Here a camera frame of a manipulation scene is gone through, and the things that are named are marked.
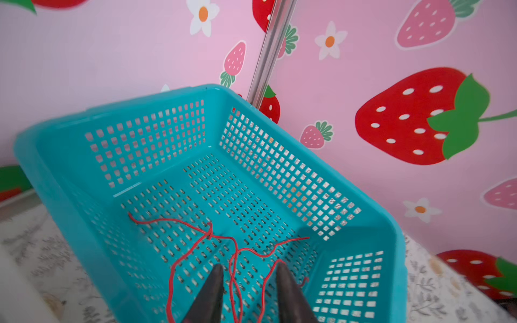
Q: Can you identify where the right aluminium corner post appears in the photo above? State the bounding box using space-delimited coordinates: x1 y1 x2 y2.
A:
247 1 297 109

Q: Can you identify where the red cable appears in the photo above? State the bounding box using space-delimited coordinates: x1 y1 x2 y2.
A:
127 211 243 323
228 236 311 323

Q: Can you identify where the teal plastic basket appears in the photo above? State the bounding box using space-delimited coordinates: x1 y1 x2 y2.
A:
14 86 407 322

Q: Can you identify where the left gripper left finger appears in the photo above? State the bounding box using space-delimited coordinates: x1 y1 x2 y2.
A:
183 264 224 323

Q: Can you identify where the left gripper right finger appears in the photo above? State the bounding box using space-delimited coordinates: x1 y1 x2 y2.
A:
276 262 318 323

